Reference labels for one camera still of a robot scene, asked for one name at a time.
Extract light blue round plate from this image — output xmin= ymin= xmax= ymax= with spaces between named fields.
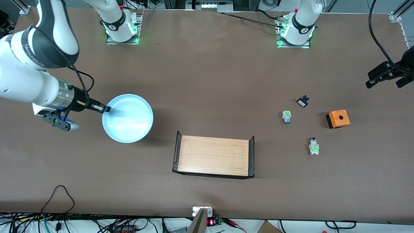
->
xmin=102 ymin=94 xmax=154 ymax=144

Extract red push button switch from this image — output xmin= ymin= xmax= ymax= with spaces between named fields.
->
xmin=308 ymin=137 xmax=321 ymax=155

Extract black power strip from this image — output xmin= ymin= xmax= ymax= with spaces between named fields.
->
xmin=110 ymin=225 xmax=137 ymax=233

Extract lit control unit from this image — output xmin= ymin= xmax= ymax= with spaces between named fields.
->
xmin=186 ymin=0 xmax=234 ymax=12

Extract red clip leads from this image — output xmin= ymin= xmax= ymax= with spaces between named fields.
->
xmin=223 ymin=218 xmax=247 ymax=233

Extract brown cardboard box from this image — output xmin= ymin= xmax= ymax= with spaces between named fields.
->
xmin=257 ymin=220 xmax=282 ymax=233

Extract aluminium frame profile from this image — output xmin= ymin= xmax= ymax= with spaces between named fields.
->
xmin=389 ymin=0 xmax=414 ymax=22
xmin=10 ymin=0 xmax=31 ymax=15

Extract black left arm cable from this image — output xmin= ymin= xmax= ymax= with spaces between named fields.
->
xmin=368 ymin=0 xmax=405 ymax=71

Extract orange button enclosure box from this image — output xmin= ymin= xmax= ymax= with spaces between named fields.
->
xmin=325 ymin=109 xmax=351 ymax=129

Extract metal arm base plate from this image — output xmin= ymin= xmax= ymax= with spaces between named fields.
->
xmin=106 ymin=13 xmax=143 ymax=45
xmin=275 ymin=15 xmax=311 ymax=49

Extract looped thin black cable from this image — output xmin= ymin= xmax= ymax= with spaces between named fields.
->
xmin=40 ymin=185 xmax=76 ymax=216

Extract wooden shelf with wire sides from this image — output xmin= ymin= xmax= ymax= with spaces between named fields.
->
xmin=172 ymin=130 xmax=255 ymax=179

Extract tangled black cable bundle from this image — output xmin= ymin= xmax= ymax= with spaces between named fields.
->
xmin=0 ymin=212 xmax=152 ymax=233

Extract thin black table cable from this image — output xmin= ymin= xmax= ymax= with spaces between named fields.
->
xmin=219 ymin=12 xmax=285 ymax=29

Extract coiled black floor cable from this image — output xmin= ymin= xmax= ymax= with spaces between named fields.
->
xmin=325 ymin=220 xmax=357 ymax=229

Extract grey metal camera mount bracket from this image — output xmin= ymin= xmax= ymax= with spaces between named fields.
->
xmin=187 ymin=206 xmax=214 ymax=233

